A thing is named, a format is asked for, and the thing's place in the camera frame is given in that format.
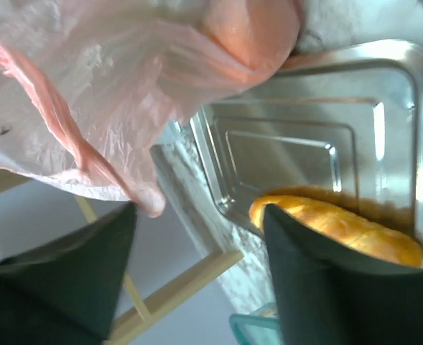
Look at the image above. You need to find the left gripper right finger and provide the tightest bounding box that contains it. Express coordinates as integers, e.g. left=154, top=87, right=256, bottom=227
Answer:
left=264, top=205, right=423, bottom=344

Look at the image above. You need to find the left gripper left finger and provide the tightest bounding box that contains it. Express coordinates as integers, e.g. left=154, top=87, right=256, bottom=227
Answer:
left=0, top=203, right=137, bottom=344

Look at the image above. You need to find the pink plastic grocery bag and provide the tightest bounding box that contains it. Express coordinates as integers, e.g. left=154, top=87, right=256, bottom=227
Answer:
left=0, top=1, right=303, bottom=217

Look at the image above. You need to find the wooden step shelf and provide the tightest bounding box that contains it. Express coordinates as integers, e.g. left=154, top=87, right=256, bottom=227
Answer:
left=0, top=170, right=243, bottom=344

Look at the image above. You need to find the teal plastic bin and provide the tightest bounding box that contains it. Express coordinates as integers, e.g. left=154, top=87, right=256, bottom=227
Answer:
left=229, top=303, right=284, bottom=345

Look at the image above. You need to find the toy baguette bread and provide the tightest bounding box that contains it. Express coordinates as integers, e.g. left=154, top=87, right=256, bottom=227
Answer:
left=249, top=195, right=423, bottom=268

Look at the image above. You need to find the metal baking tray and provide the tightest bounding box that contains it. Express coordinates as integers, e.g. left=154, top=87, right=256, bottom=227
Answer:
left=190, top=40, right=423, bottom=243

